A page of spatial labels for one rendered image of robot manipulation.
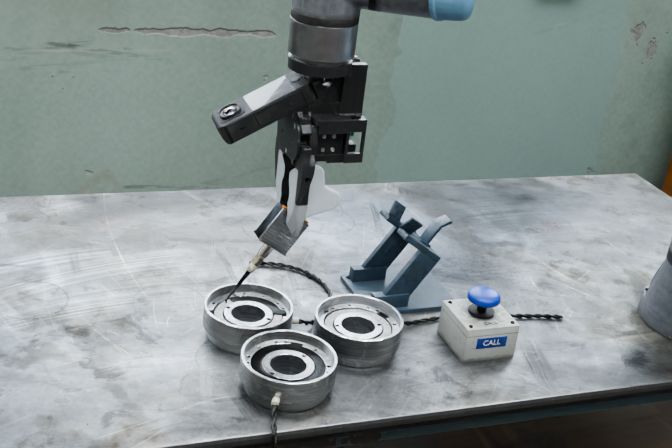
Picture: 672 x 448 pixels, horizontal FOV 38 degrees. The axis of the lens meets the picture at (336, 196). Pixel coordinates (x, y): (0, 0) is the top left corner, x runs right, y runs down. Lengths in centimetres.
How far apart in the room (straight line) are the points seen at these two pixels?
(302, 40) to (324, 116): 9
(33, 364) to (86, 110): 162
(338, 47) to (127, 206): 53
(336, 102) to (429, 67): 183
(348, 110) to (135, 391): 38
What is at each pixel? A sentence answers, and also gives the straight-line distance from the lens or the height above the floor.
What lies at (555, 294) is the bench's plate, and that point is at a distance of 139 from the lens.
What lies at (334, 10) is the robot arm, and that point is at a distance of 105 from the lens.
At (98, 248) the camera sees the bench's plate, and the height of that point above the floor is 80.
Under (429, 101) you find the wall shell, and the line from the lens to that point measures 297.
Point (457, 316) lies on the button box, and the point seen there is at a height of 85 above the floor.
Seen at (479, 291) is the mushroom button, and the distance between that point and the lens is 119.
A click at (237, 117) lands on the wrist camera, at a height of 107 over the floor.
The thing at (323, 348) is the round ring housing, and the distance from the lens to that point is 111.
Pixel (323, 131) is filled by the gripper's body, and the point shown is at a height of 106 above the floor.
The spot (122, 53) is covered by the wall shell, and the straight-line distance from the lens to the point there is 265.
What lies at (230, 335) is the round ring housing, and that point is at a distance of 113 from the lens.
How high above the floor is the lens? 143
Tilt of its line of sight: 24 degrees down
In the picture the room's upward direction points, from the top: 7 degrees clockwise
